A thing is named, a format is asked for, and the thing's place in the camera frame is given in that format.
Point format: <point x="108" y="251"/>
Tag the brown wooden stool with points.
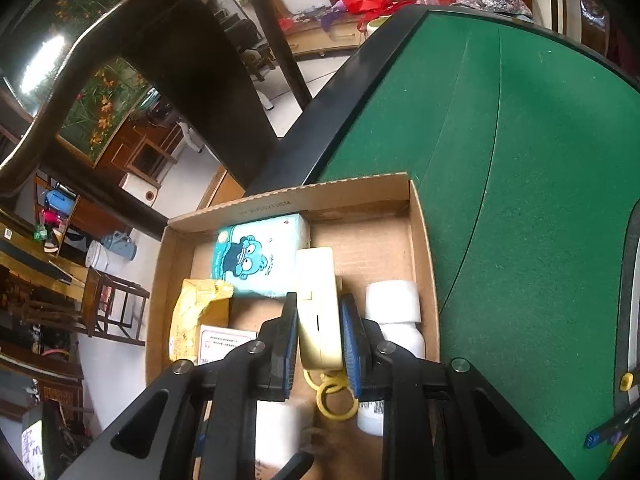
<point x="95" y="290"/>

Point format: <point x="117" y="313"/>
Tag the cream rectangular box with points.
<point x="317" y="310"/>

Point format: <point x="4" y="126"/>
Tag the light blue thermos jug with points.
<point x="120" y="246"/>

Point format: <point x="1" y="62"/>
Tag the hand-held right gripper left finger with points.
<point x="289" y="345"/>

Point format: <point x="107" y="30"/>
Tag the dark wooden chair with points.
<point x="200" y="75"/>

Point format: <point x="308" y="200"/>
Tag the small white appliance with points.
<point x="137" y="187"/>

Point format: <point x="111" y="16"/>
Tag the red cloth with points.
<point x="360" y="0"/>

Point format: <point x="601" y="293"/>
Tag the orange flower painting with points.
<point x="100" y="105"/>

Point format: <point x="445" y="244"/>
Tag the light wooden chair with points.
<point x="592" y="15"/>

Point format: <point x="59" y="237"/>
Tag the white plastic bottle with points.
<point x="407" y="340"/>

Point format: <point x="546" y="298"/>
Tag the white blurry container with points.
<point x="277" y="435"/>

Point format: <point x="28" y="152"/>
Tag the brown cardboard box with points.
<point x="370" y="245"/>

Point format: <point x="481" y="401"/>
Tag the teal bear tissue pack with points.
<point x="255" y="260"/>

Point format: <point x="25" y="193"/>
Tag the white printed card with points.
<point x="222" y="342"/>

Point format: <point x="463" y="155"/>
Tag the dark pen with blue end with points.
<point x="607" y="430"/>

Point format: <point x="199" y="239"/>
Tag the yellow wrapped package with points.
<point x="192" y="315"/>

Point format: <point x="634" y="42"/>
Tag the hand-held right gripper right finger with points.
<point x="350" y="350"/>

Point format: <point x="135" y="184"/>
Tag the white paper roll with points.
<point x="392" y="300"/>

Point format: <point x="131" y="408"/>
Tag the blue kettle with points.
<point x="60" y="202"/>

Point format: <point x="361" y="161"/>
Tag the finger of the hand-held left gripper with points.
<point x="292" y="467"/>

